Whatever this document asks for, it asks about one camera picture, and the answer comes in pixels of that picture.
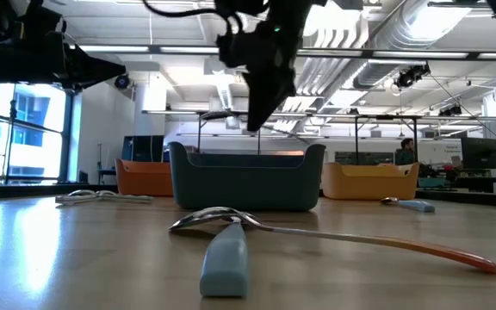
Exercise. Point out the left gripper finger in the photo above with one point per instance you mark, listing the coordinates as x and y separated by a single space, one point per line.
97 69

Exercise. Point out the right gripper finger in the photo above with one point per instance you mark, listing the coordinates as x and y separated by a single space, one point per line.
267 99

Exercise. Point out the long ceiling light strip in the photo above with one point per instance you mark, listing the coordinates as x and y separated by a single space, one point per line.
187 50

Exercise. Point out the dark blue monitor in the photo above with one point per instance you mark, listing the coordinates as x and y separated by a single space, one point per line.
144 148

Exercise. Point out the teal plastic bin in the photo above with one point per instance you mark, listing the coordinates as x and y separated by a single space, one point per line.
243 189

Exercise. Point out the orange plastic bin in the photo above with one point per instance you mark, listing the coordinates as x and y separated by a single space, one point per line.
142 178

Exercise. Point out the yellow plastic bin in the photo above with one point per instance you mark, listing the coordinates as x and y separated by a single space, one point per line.
368 185

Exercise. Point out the person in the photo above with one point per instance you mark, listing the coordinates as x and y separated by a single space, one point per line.
405 157

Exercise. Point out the black computer monitor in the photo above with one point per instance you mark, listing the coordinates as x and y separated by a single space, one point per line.
480 153

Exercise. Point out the background desk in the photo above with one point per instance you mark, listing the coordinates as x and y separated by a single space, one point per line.
480 183

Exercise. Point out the window with black frame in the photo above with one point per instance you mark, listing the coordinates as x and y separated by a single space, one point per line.
37 129

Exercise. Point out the black metal frame workstation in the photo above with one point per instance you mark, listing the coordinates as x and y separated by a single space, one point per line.
356 138

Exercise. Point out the dark wall board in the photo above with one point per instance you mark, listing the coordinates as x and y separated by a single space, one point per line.
364 157

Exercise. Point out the silver ventilation duct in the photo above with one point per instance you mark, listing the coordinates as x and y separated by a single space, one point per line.
403 34

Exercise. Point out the black ceiling-mounted camera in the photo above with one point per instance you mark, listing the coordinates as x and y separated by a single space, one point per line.
409 77
450 110

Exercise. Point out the black aluminium table frame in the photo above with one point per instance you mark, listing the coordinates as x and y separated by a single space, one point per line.
489 199

